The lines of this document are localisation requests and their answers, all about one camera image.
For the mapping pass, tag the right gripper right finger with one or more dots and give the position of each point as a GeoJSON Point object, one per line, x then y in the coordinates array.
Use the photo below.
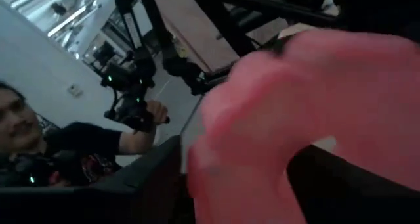
{"type": "Point", "coordinates": [354, 197]}

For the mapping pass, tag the pink item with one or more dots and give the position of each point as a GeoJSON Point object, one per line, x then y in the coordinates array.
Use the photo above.
{"type": "Point", "coordinates": [295, 102]}

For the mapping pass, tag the person's hand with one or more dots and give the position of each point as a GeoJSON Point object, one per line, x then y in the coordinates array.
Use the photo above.
{"type": "Point", "coordinates": [157, 110]}

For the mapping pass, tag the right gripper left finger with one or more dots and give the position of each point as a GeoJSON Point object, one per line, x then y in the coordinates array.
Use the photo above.
{"type": "Point", "coordinates": [151, 184]}

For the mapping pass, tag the person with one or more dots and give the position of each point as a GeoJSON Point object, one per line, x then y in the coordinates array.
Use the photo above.
{"type": "Point", "coordinates": [82, 138]}

